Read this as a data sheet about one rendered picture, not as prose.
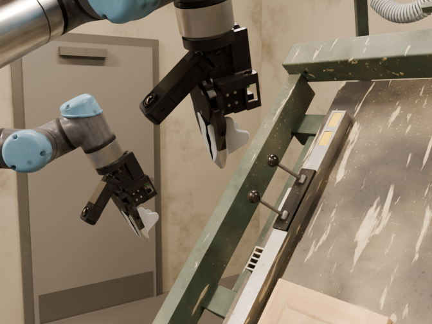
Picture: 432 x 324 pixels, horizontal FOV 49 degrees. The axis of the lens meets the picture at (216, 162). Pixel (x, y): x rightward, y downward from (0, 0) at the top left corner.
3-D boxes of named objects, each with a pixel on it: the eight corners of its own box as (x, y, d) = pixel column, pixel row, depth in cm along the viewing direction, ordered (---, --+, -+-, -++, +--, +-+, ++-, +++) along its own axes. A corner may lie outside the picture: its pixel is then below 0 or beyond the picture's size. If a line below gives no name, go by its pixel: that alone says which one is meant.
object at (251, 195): (282, 224, 135) (242, 199, 133) (288, 213, 136) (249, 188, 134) (288, 223, 131) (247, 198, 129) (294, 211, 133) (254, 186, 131)
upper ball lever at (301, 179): (299, 188, 139) (261, 164, 137) (305, 177, 140) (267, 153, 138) (306, 186, 135) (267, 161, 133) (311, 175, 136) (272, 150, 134)
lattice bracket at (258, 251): (250, 272, 136) (244, 267, 134) (261, 250, 138) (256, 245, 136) (260, 276, 133) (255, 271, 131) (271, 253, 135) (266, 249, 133)
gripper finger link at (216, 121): (231, 152, 69) (222, 97, 65) (222, 155, 69) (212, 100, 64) (218, 139, 73) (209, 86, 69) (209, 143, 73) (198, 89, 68)
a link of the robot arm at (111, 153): (91, 155, 99) (79, 152, 106) (101, 173, 101) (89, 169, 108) (121, 137, 102) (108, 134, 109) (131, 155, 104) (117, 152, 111)
